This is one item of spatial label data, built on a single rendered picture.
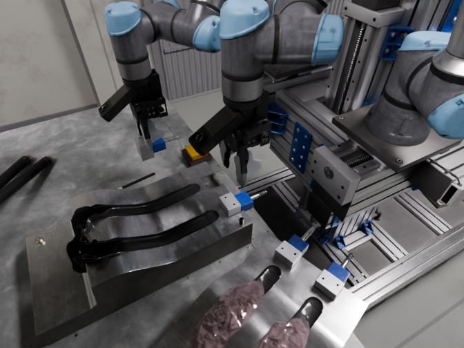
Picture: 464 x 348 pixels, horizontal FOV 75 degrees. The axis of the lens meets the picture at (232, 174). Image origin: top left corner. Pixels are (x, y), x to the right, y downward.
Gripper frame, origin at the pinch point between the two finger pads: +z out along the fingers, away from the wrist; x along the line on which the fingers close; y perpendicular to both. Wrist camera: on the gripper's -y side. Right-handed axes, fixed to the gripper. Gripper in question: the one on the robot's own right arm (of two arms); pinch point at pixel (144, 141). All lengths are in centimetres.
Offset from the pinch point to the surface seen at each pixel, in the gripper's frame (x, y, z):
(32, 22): 181, -21, 16
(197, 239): -33.3, 0.6, 6.5
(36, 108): 182, -44, 75
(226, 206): -30.3, 10.0, 3.3
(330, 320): -62, 16, 10
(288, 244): -45.0, 18.4, 6.8
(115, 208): -17.1, -13.7, 3.4
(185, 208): -23.5, 1.7, 6.4
